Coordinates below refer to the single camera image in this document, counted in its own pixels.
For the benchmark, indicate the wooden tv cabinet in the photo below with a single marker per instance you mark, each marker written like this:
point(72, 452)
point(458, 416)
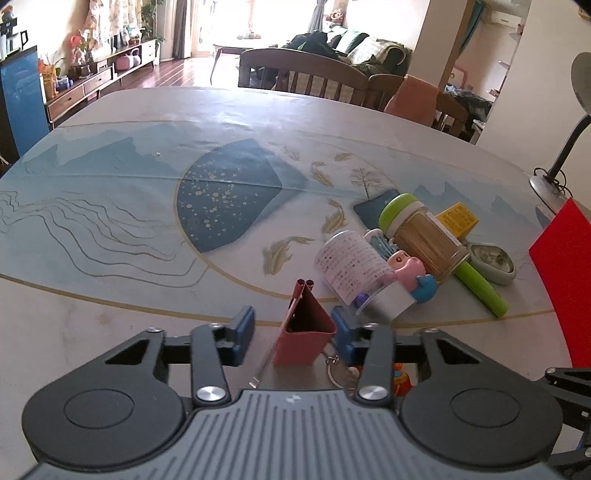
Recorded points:
point(97, 83)

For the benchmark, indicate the clear plastic strip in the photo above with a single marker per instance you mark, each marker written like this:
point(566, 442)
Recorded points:
point(255, 382)

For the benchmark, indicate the dark green sofa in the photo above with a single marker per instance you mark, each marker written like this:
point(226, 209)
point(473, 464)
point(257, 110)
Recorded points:
point(369, 50)

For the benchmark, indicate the potted green plant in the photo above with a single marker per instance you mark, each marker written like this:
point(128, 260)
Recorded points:
point(150, 18)

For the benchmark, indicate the round pale green tin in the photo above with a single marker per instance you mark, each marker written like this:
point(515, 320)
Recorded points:
point(491, 263)

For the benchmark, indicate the orange cloth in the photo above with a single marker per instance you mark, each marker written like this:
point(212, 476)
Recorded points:
point(413, 99)

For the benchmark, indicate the low coffee table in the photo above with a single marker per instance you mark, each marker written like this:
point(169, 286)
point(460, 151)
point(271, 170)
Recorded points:
point(228, 50)

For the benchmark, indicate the pink-headed doll figure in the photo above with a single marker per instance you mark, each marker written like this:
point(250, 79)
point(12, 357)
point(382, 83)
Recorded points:
point(406, 267)

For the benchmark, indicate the plush toy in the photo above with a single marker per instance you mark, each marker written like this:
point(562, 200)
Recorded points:
point(334, 17)

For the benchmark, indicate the red flower bouquet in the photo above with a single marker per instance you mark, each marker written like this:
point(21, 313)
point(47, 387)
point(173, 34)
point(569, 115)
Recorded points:
point(78, 44)

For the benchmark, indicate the white air conditioner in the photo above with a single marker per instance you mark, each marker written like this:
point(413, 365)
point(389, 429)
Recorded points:
point(503, 17)

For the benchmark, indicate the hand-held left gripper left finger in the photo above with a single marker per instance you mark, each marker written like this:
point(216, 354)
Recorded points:
point(242, 334)

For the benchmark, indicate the green marker pen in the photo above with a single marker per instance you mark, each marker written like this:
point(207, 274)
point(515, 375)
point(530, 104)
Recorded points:
point(480, 288)

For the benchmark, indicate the yellow cardboard box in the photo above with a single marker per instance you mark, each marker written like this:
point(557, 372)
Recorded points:
point(457, 219)

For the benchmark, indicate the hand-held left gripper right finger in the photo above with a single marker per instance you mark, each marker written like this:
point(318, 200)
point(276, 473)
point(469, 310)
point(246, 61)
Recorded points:
point(344, 334)

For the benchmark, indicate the green-lidded toothpick jar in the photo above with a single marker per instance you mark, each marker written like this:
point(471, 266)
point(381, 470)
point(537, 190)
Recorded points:
point(429, 240)

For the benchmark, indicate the small orange toy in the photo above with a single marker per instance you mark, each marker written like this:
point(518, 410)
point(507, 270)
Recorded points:
point(401, 378)

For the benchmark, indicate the metal keyring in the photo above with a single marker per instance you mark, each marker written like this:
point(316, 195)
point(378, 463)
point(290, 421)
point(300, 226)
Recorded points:
point(353, 373)

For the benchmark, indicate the wooden slat-back chair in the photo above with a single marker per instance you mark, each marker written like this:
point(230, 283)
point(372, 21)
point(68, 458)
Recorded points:
point(304, 64)

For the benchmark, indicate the grey desk lamp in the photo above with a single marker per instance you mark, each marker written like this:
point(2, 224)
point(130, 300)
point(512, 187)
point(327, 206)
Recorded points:
point(545, 191)

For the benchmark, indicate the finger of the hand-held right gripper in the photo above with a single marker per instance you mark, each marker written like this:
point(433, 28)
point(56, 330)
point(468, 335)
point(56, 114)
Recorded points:
point(570, 383)
point(577, 456)

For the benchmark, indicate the pink bag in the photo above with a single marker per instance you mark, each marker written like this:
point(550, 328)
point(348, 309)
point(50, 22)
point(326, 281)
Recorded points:
point(127, 61)

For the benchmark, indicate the large red box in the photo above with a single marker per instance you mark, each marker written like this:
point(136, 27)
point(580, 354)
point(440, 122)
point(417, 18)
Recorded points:
point(568, 277)

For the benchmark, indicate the red triangular box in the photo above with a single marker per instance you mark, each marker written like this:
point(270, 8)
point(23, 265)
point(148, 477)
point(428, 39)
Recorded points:
point(300, 348)

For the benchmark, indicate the printed clear plastic jar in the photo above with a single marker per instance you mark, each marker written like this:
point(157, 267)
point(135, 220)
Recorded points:
point(346, 263)

